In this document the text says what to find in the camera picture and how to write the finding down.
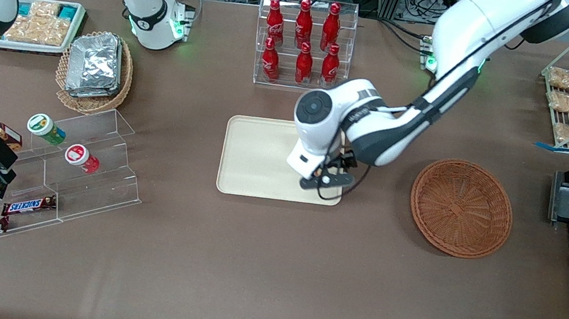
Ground red lidded snack can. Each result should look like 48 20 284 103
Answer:
62 142 103 176

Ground tan wicker basket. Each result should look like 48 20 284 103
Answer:
51 26 139 121

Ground cream rectangular tray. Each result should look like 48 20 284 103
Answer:
215 110 352 212

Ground round brown wicker basket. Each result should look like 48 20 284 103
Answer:
402 153 522 266

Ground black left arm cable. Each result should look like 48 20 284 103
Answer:
315 0 559 232

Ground red cola bottle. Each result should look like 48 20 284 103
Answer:
318 42 343 90
292 0 317 50
293 41 316 87
319 1 344 54
258 36 285 82
262 0 290 49

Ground silver foil package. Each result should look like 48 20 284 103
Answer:
63 28 128 104

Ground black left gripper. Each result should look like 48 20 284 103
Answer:
325 145 361 179

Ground green lidded snack can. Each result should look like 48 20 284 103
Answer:
24 111 69 148

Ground clear acrylic bottle rack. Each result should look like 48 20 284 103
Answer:
247 0 361 99

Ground white plastic snack tray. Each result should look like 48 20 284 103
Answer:
0 0 89 63

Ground beige snack bag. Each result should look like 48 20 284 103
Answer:
2 0 74 50

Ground clear acrylic stepped stand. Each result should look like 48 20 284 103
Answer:
0 91 156 275

